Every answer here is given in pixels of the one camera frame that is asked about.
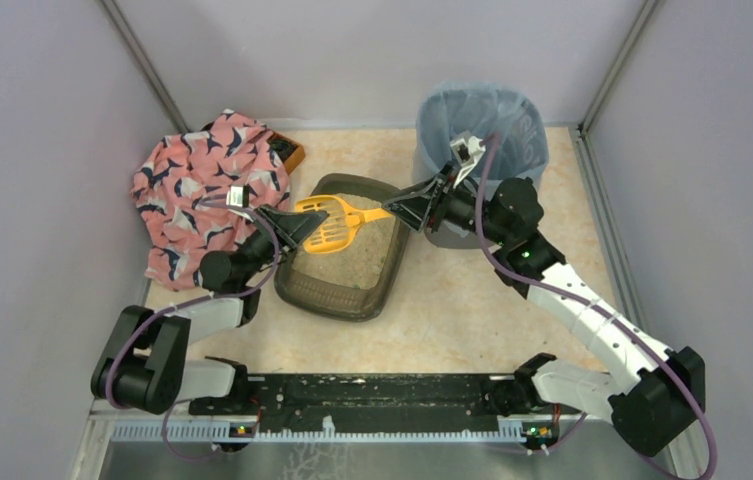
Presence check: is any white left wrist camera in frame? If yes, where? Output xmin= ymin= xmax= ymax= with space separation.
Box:
xmin=225 ymin=185 xmax=250 ymax=209

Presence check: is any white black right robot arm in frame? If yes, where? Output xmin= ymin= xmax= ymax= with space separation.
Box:
xmin=382 ymin=168 xmax=706 ymax=457

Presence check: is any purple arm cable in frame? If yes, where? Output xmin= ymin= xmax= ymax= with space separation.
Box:
xmin=104 ymin=195 xmax=285 ymax=461
xmin=473 ymin=132 xmax=719 ymax=480

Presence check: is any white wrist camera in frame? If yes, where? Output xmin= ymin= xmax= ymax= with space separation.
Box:
xmin=450 ymin=131 xmax=486 ymax=187
xmin=225 ymin=185 xmax=250 ymax=209

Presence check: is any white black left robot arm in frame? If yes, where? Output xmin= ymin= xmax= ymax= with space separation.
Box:
xmin=90 ymin=206 xmax=328 ymax=415

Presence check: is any yellow litter scoop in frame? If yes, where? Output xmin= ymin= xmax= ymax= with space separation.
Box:
xmin=294 ymin=195 xmax=393 ymax=254

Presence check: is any light blue bin liner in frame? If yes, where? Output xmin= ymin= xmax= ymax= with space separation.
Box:
xmin=411 ymin=82 xmax=549 ymax=197

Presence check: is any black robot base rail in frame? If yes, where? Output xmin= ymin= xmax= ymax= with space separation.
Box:
xmin=187 ymin=372 xmax=581 ymax=444

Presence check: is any pink patterned cloth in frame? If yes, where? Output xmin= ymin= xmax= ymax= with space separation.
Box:
xmin=129 ymin=109 xmax=291 ymax=291

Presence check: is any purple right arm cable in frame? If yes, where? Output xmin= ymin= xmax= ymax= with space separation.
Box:
xmin=473 ymin=132 xmax=719 ymax=480

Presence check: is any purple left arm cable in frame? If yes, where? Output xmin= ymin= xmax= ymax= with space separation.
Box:
xmin=104 ymin=195 xmax=285 ymax=461

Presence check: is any beige cat litter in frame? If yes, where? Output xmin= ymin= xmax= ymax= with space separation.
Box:
xmin=292 ymin=217 xmax=396 ymax=290

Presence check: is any grey ribbed trash bin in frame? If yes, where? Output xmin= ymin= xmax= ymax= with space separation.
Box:
xmin=423 ymin=211 xmax=480 ymax=250

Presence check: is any dark translucent litter box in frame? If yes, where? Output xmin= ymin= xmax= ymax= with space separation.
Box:
xmin=273 ymin=173 xmax=412 ymax=323

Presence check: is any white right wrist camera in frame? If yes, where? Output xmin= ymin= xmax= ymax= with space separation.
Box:
xmin=450 ymin=131 xmax=486 ymax=187

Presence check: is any orange box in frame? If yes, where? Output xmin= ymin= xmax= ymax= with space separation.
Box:
xmin=268 ymin=132 xmax=306 ymax=174

